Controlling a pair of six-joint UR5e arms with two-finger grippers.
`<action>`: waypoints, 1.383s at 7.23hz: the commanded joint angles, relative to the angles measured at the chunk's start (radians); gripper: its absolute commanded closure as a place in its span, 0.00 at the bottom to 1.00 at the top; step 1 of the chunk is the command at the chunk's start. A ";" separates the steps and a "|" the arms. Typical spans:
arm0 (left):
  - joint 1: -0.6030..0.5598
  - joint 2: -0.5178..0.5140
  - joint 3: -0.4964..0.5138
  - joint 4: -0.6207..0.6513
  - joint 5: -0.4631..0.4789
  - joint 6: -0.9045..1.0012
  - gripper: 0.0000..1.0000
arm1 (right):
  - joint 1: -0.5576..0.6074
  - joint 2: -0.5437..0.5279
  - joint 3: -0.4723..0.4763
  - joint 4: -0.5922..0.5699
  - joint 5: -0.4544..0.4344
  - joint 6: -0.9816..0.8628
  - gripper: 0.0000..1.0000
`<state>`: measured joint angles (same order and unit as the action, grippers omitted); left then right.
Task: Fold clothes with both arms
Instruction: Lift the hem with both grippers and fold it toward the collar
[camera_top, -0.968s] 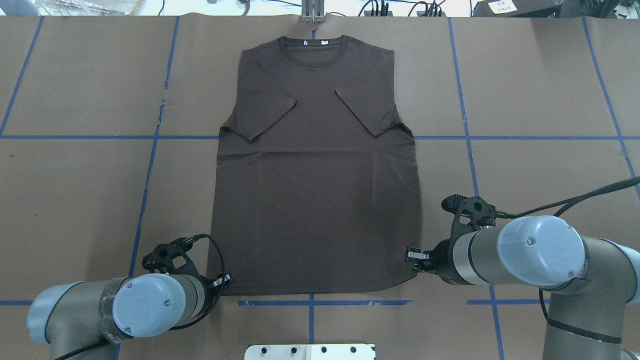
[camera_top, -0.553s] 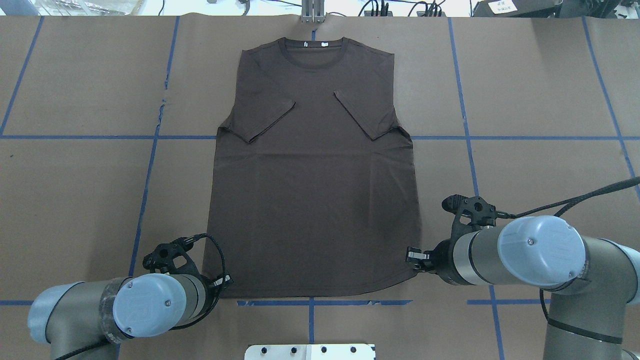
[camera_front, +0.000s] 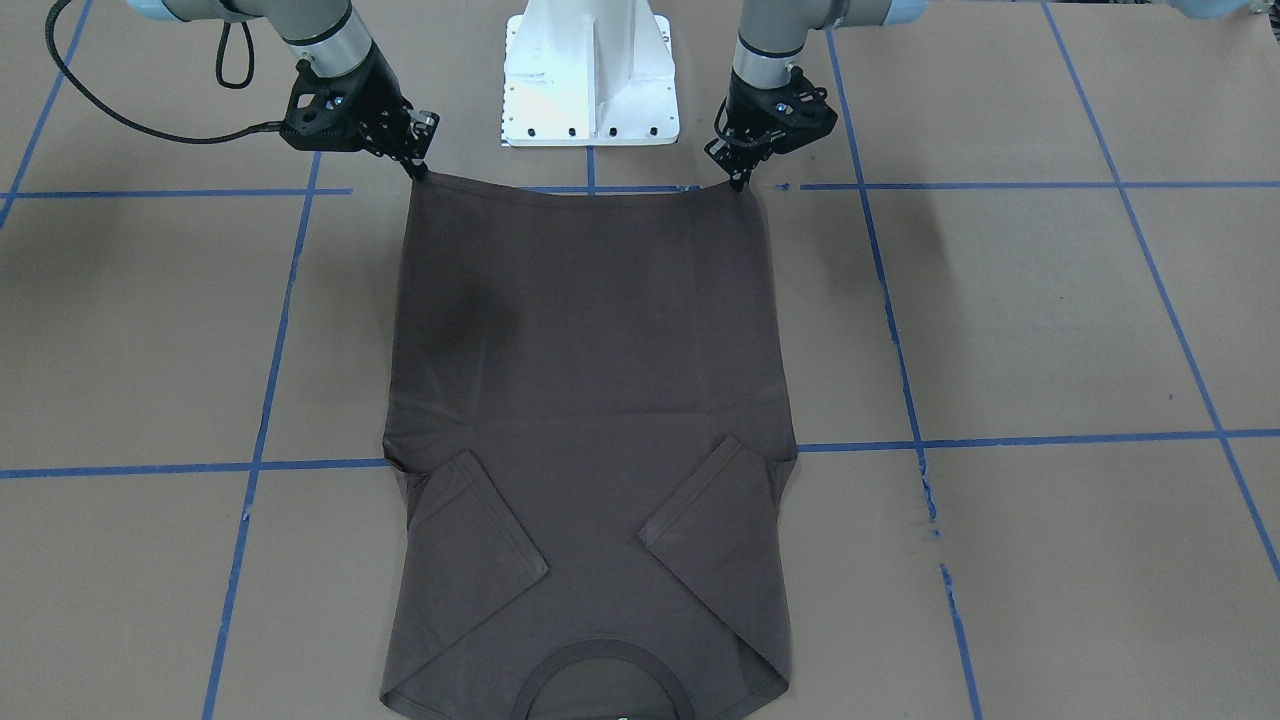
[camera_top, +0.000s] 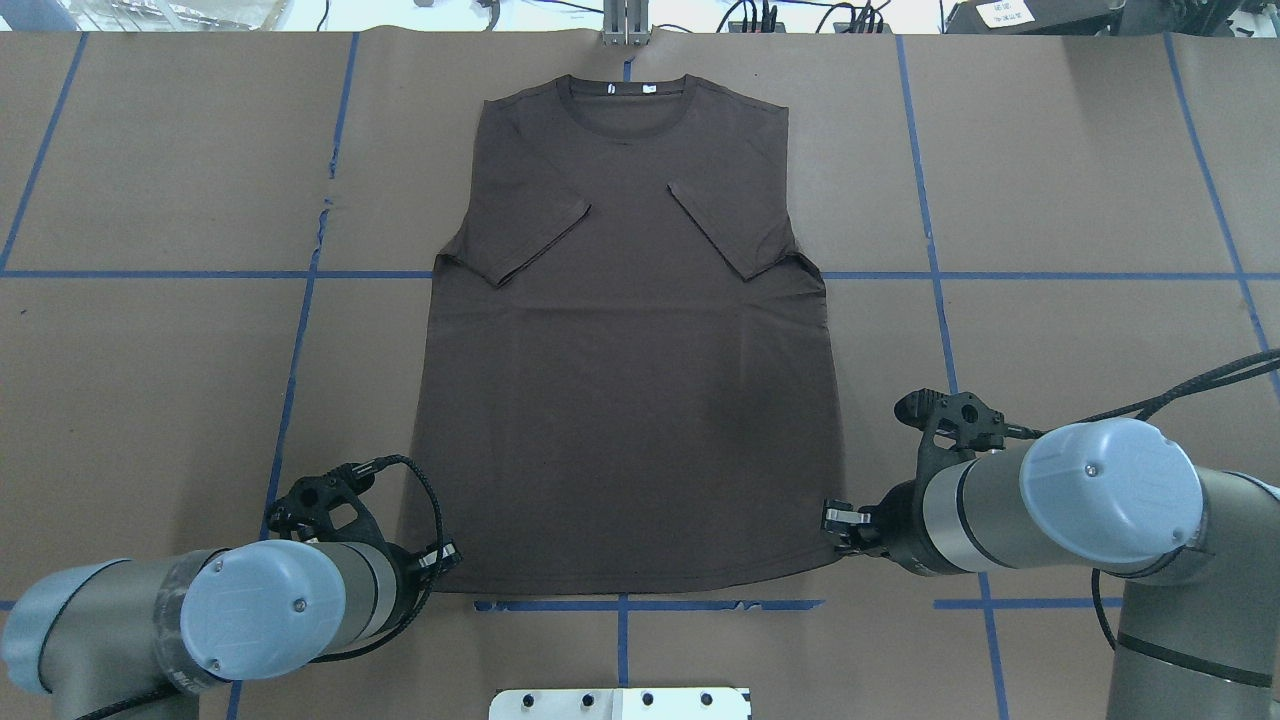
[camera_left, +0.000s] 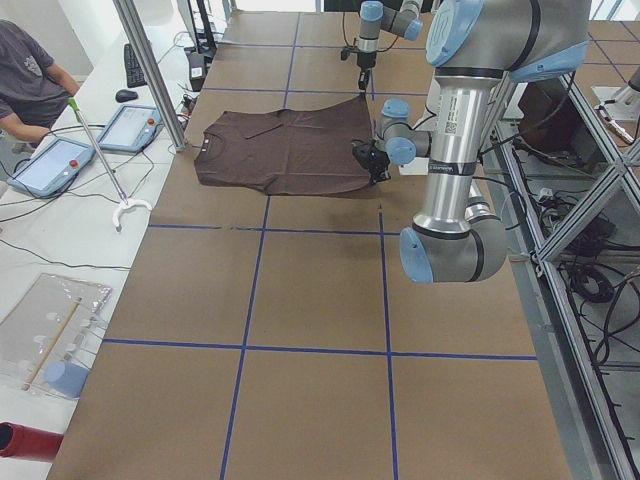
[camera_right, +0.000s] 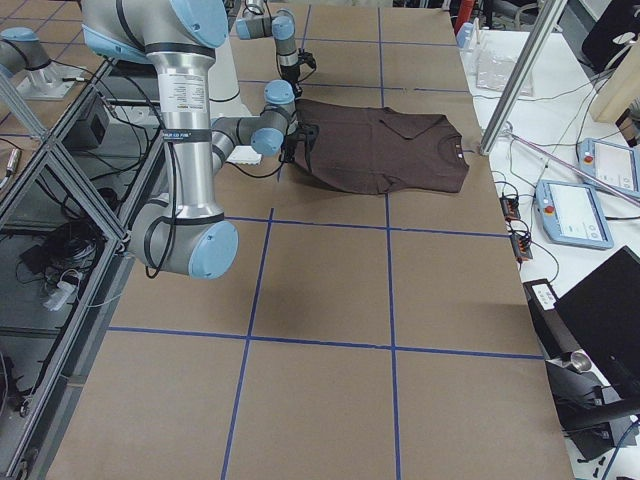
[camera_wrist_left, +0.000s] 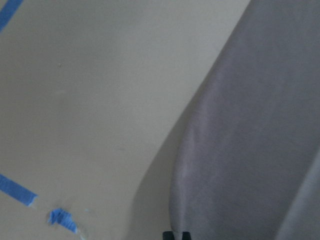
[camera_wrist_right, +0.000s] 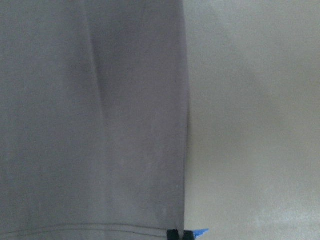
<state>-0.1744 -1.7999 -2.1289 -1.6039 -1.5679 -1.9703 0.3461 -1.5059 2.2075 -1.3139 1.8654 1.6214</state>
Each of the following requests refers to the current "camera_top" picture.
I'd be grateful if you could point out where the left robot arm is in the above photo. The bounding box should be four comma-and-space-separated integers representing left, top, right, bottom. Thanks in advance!
3, 539, 460, 719

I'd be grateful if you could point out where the aluminium profile post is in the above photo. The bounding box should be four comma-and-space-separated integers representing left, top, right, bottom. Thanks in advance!
602, 0, 652, 47

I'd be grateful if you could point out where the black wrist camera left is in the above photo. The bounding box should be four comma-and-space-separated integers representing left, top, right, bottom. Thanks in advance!
264, 457, 390, 548

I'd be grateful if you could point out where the black cable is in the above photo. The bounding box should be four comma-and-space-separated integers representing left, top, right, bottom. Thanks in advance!
1000, 350, 1280, 441

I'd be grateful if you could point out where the dark brown t-shirt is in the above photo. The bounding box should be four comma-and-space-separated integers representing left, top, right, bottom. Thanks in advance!
411, 76, 844, 596

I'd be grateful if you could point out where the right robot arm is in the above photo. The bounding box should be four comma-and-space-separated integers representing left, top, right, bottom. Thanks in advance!
822, 418, 1279, 719

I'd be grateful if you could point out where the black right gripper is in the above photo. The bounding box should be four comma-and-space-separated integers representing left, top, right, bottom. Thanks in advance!
822, 486, 925, 573

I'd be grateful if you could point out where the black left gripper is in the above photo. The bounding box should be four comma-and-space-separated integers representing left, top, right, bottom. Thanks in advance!
396, 539, 461, 596

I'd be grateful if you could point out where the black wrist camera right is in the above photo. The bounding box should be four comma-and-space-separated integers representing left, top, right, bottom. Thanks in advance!
893, 388, 1007, 478

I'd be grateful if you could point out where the white metal base plate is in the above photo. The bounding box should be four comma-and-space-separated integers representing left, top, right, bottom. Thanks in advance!
488, 685, 753, 719

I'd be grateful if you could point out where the black box with label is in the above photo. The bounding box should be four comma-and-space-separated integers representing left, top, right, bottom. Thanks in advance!
943, 1, 1120, 36

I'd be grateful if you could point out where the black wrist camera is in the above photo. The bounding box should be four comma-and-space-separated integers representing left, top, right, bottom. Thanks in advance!
264, 457, 390, 548
893, 388, 1007, 478

